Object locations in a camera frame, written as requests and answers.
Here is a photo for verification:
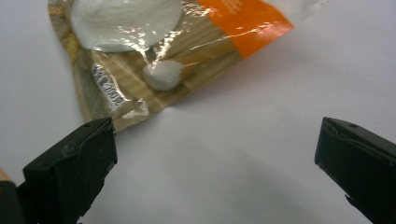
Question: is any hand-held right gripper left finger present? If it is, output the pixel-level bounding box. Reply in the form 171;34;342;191
18;116;119;224

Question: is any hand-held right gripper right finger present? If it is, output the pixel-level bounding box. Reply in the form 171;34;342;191
314;116;396;224

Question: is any tan and orange snack packet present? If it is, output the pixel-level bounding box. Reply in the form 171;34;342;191
47;0;328;132

